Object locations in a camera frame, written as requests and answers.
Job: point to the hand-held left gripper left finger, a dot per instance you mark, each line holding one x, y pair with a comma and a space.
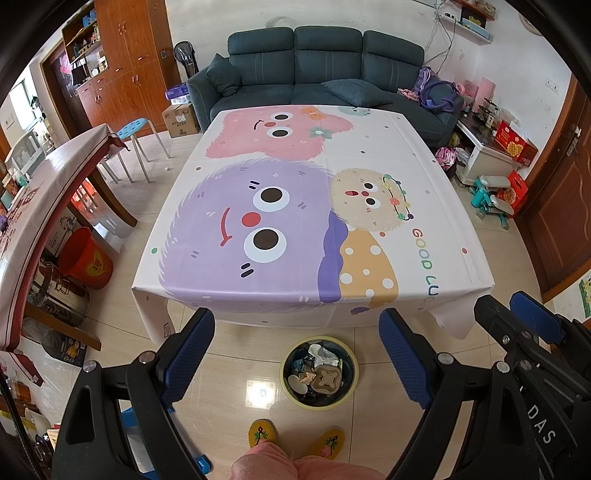
184, 355

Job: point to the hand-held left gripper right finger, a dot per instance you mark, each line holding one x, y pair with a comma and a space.
406, 355

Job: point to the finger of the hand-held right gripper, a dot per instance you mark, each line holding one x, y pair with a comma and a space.
501, 323
535, 314

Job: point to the round trash bin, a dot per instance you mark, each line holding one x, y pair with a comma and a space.
347, 369

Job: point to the white packet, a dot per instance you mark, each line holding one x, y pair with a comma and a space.
323, 354

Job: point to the yellow patterned slipper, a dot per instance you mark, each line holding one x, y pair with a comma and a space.
261, 431
328, 442

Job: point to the blue plastic step stool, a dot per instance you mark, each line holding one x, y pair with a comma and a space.
203, 464

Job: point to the dark printed carton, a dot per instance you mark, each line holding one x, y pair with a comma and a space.
67, 348

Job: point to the teal stepper toy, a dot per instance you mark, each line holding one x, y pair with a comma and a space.
489, 203

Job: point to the red paper bag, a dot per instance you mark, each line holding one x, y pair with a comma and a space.
518, 184

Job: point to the metal pot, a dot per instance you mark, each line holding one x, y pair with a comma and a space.
60, 304

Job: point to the red bucket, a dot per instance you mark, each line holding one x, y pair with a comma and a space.
78, 258

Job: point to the person's pink trousers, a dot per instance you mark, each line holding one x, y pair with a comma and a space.
277, 466

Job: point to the white tv stand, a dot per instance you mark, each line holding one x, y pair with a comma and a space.
485, 157

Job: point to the red gift box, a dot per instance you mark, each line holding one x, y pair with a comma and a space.
515, 143

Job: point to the pink shiny bag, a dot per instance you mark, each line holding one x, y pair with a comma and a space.
445, 158

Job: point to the cartoon tablecloth table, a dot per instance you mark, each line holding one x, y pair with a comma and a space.
295, 184

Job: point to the bottle rack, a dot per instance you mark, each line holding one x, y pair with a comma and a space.
485, 113

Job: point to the dining table with tablecloth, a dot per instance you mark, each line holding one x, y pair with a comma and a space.
41, 194

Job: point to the pink dotted gift bag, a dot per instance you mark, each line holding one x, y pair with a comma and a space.
485, 87

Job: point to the blue round stool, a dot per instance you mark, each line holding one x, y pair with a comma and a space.
134, 127

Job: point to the cardboard box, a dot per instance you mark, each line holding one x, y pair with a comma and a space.
180, 120

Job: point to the purple backpack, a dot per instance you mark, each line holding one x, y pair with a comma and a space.
431, 87

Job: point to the white appliance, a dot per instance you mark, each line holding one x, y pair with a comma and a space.
27, 152

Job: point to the purple packet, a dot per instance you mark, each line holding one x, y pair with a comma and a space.
178, 92

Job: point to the large dark teal cushion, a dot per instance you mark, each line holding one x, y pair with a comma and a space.
355, 92

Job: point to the small dark teal cushion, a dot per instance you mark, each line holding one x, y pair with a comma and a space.
224, 76

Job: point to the wooden cabinet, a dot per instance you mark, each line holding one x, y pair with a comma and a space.
134, 69

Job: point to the standing fan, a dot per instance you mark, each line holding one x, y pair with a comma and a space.
183, 53

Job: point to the dark teal sofa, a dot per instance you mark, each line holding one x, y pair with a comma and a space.
323, 50

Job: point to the wall shelf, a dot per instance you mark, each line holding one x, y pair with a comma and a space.
471, 27

